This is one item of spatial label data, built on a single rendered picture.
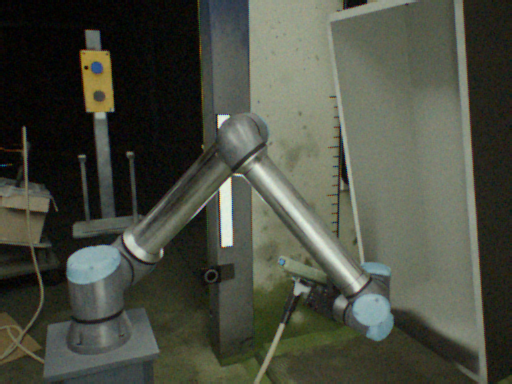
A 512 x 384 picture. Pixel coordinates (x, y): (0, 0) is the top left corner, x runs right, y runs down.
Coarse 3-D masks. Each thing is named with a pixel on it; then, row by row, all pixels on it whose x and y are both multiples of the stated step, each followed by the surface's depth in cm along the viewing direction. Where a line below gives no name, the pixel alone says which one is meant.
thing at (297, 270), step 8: (280, 256) 155; (296, 256) 157; (288, 264) 152; (296, 264) 155; (288, 272) 153; (296, 272) 156; (304, 272) 158; (312, 272) 161; (320, 272) 164; (312, 280) 163; (320, 280) 164; (288, 296) 160; (296, 296) 159; (288, 304) 159; (296, 304) 160; (288, 312) 159; (280, 320) 159; (288, 320) 159
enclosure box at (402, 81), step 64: (384, 0) 136; (448, 0) 158; (384, 64) 179; (448, 64) 166; (384, 128) 185; (448, 128) 175; (384, 192) 191; (448, 192) 185; (384, 256) 198; (448, 256) 197; (448, 320) 182
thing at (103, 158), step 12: (96, 36) 205; (96, 120) 211; (96, 132) 212; (96, 144) 214; (108, 144) 215; (96, 156) 215; (108, 156) 216; (108, 168) 217; (108, 180) 218; (108, 192) 220; (108, 204) 221; (108, 216) 222; (108, 240) 224
